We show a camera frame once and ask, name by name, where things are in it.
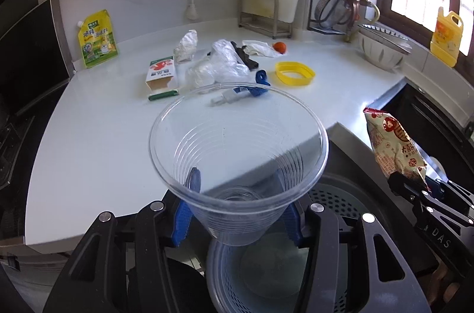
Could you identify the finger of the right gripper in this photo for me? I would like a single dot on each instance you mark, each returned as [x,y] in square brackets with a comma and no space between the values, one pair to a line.
[448,191]
[410,190]

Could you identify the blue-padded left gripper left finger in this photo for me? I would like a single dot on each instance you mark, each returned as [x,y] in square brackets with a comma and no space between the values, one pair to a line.
[183,214]

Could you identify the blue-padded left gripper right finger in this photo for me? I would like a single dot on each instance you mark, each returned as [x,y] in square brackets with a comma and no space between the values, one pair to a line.
[294,214]

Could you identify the red white snack wrapper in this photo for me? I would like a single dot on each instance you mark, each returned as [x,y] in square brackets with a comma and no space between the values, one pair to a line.
[394,151]

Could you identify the clear plastic cup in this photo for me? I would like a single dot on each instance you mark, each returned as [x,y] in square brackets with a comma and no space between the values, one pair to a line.
[237,148]

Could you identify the red white milk carton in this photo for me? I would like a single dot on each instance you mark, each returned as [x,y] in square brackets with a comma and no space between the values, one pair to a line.
[162,76]

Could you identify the clear plastic bag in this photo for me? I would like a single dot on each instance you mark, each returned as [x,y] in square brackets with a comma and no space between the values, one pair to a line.
[222,65]

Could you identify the white tissue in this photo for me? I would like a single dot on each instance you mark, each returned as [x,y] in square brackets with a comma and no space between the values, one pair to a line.
[259,48]

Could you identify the black kitchen sink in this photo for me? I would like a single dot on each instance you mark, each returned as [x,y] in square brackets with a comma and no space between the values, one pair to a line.
[433,129]

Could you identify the grey perforated trash bin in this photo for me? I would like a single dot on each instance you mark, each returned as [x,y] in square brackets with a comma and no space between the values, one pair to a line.
[266,275]

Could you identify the green white pen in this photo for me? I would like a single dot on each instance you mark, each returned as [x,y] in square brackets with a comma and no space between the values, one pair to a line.
[161,95]

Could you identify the yellow oil bottle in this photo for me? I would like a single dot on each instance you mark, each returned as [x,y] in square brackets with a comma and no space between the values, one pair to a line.
[446,38]

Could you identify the yellow plastic lid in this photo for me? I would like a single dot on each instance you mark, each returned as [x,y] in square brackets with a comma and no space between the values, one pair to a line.
[294,73]

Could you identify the black cloth rag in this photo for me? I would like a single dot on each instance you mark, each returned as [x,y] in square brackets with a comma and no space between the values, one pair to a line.
[245,58]

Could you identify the small orange tomato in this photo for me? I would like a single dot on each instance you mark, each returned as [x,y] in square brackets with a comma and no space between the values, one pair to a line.
[280,47]

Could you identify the crumpled white checked paper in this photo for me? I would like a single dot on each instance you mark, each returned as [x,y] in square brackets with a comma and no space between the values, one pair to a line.
[186,47]

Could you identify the steel pot lid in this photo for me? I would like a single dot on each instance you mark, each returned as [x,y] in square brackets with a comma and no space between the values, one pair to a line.
[330,15]

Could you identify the steel cutting board rack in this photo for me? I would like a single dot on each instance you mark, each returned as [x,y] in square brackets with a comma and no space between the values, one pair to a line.
[264,21]

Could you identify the yellow seasoning pouch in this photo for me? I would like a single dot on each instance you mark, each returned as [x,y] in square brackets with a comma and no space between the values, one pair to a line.
[96,39]

